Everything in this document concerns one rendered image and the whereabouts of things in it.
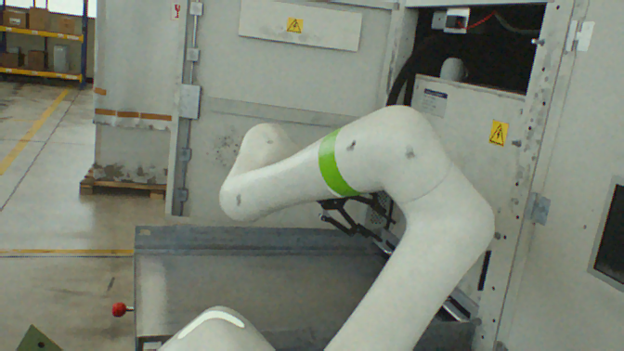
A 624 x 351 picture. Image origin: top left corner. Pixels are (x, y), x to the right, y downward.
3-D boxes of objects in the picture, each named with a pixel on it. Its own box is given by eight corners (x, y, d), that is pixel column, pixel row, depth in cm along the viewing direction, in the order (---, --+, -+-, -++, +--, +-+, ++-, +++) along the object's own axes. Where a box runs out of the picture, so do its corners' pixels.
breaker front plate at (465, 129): (477, 315, 123) (525, 99, 112) (384, 235, 167) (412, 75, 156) (482, 314, 123) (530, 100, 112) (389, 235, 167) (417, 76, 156)
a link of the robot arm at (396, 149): (438, 197, 78) (466, 143, 85) (386, 128, 74) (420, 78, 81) (351, 216, 92) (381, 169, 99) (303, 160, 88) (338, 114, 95)
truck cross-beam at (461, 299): (479, 340, 121) (485, 315, 120) (378, 245, 171) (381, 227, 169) (499, 339, 123) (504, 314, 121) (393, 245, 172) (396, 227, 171)
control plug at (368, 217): (363, 227, 157) (373, 168, 153) (357, 221, 162) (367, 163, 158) (388, 227, 160) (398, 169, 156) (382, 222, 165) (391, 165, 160)
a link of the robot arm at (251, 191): (375, 153, 98) (331, 116, 93) (357, 210, 93) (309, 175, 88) (261, 192, 126) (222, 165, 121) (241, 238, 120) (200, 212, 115)
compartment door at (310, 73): (169, 214, 180) (188, -26, 162) (362, 239, 182) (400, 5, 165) (163, 221, 173) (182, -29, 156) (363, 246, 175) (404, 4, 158)
